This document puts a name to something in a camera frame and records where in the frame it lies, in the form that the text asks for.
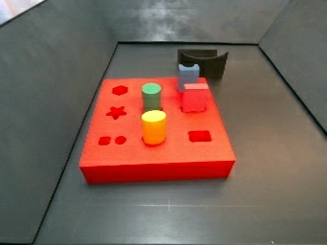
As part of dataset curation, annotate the red shape-sorter block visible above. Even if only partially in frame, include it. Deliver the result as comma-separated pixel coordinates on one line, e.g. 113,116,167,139
79,78,235,184

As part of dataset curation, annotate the red rectangular peg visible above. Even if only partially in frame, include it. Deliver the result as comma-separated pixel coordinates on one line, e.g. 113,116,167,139
182,83,209,113

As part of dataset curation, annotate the yellow cylinder peg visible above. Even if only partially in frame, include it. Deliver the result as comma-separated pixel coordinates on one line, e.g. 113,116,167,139
142,110,166,145

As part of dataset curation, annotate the black curved fixture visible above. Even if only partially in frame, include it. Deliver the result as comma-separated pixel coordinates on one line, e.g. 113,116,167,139
178,49,229,79

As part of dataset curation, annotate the light blue notched peg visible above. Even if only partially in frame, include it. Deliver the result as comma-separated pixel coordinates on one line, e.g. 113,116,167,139
178,64,199,92

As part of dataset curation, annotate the green cylinder peg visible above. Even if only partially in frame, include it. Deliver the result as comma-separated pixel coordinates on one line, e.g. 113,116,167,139
142,83,162,111

